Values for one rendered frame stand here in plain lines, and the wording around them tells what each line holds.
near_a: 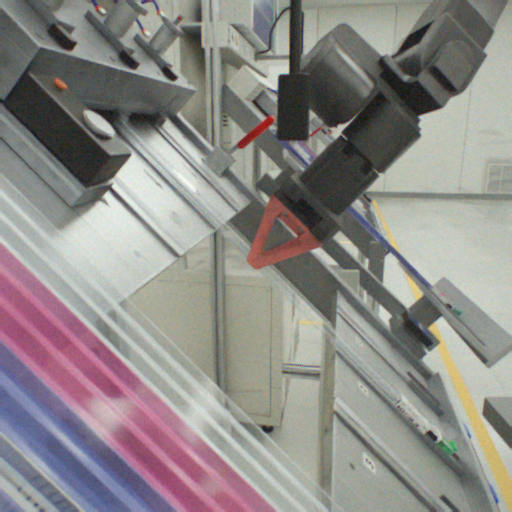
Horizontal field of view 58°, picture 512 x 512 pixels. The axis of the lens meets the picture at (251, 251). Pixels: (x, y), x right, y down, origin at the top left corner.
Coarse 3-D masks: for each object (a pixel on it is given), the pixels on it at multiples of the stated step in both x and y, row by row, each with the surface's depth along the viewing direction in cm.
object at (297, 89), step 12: (288, 84) 32; (300, 84) 32; (288, 96) 32; (300, 96) 32; (288, 108) 32; (300, 108) 32; (288, 120) 32; (300, 120) 32; (288, 132) 32; (300, 132) 32
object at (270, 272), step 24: (120, 120) 47; (144, 144) 47; (168, 168) 47; (192, 192) 47; (216, 216) 47; (240, 240) 48; (288, 288) 48; (312, 312) 48; (336, 336) 48; (360, 360) 48; (384, 384) 48
